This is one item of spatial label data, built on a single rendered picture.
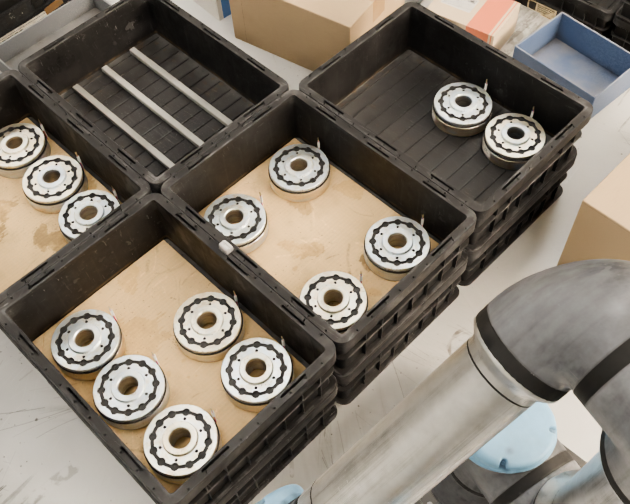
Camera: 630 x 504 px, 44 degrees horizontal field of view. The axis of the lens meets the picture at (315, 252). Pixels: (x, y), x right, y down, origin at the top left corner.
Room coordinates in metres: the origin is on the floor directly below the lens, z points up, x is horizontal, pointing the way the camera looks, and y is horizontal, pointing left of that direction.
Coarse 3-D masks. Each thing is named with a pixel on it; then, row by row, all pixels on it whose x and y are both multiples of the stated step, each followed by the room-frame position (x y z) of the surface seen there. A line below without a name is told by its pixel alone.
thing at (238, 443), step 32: (192, 224) 0.70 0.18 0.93; (64, 256) 0.66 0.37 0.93; (224, 256) 0.64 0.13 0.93; (32, 288) 0.61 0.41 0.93; (256, 288) 0.58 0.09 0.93; (0, 320) 0.56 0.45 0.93; (32, 352) 0.50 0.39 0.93; (64, 384) 0.45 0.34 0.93; (96, 416) 0.40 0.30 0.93; (256, 416) 0.39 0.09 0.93; (128, 448) 0.36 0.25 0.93; (224, 448) 0.35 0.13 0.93; (192, 480) 0.31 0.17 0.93
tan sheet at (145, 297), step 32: (160, 256) 0.71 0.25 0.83; (128, 288) 0.66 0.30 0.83; (160, 288) 0.65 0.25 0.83; (192, 288) 0.65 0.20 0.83; (128, 320) 0.60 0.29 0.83; (160, 320) 0.60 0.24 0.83; (128, 352) 0.54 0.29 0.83; (160, 352) 0.54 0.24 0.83; (288, 352) 0.52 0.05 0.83; (192, 384) 0.48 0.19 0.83; (224, 416) 0.43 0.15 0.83; (160, 480) 0.35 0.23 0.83
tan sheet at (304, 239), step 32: (224, 192) 0.83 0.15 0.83; (256, 192) 0.83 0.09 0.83; (352, 192) 0.81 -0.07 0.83; (288, 224) 0.76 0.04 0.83; (320, 224) 0.75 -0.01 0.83; (352, 224) 0.75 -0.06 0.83; (256, 256) 0.70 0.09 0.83; (288, 256) 0.69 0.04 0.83; (320, 256) 0.69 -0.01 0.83; (352, 256) 0.68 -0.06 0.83; (288, 288) 0.63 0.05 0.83; (384, 288) 0.62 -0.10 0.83
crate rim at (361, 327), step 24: (288, 96) 0.95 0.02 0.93; (336, 120) 0.89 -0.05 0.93; (216, 144) 0.85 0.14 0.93; (192, 168) 0.81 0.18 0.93; (408, 168) 0.77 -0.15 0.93; (168, 192) 0.76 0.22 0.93; (432, 192) 0.73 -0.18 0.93; (192, 216) 0.71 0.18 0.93; (216, 240) 0.67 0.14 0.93; (456, 240) 0.63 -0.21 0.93; (432, 264) 0.60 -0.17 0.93; (408, 288) 0.56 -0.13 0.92; (312, 312) 0.53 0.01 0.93; (384, 312) 0.53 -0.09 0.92; (336, 336) 0.49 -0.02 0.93; (360, 336) 0.50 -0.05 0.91
